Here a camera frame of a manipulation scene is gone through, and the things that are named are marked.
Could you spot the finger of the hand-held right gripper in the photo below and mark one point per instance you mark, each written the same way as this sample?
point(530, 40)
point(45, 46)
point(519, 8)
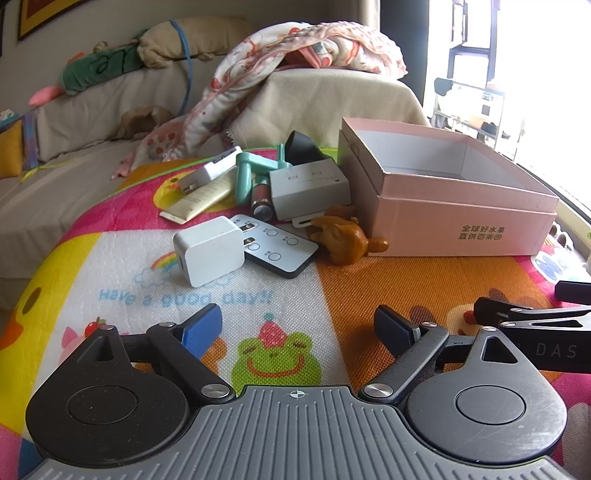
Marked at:
point(575, 291)
point(503, 310)

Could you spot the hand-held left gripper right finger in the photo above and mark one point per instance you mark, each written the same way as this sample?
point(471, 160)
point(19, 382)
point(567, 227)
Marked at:
point(393, 330)

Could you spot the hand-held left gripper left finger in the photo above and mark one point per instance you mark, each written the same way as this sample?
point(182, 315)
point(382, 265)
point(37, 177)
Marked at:
point(203, 328)

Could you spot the white wall charger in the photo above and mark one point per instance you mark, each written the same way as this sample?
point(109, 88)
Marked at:
point(207, 254)

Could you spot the brown wooden animal figure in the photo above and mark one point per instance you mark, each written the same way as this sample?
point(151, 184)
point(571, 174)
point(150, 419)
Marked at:
point(341, 240)

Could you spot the pink cardboard box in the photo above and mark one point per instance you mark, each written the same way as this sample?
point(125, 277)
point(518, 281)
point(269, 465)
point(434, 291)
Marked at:
point(438, 221)

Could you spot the white remote control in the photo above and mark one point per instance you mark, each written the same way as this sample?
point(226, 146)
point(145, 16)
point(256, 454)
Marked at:
point(281, 251)

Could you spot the cream tube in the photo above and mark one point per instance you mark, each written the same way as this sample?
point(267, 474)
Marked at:
point(203, 196)

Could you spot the red patterned box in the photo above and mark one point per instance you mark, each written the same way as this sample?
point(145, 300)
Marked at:
point(262, 198)

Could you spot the teal plastic holder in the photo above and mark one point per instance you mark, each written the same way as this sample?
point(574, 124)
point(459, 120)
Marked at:
point(244, 180)

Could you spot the white power adapter block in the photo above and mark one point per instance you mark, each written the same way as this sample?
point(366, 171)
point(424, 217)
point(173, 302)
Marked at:
point(309, 189)

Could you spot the black angular object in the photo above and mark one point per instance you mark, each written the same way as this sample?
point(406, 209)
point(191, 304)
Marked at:
point(302, 147)

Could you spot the colourful cartoon play mat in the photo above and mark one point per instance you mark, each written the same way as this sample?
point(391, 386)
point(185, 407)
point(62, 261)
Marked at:
point(346, 295)

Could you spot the metal shelf rack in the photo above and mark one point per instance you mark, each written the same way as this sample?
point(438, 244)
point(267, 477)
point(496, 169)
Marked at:
point(489, 92)

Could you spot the brown plush toy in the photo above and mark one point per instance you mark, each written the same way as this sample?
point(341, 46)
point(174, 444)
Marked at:
point(138, 120)

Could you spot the black and white bag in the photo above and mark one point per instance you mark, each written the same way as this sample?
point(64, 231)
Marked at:
point(443, 86)

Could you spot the beige covered sofa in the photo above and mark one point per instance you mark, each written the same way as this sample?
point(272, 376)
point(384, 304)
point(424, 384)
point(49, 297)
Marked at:
point(69, 120)

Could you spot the floral blanket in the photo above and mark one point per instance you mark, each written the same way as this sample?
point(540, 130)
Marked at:
point(240, 74)

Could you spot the green plush toy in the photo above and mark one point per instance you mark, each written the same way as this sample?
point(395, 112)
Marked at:
point(92, 69)

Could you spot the beige pillow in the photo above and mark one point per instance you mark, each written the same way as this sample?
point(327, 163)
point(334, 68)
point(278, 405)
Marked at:
point(198, 39)

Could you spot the framed wall picture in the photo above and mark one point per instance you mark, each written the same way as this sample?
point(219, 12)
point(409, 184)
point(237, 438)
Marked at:
point(27, 23)

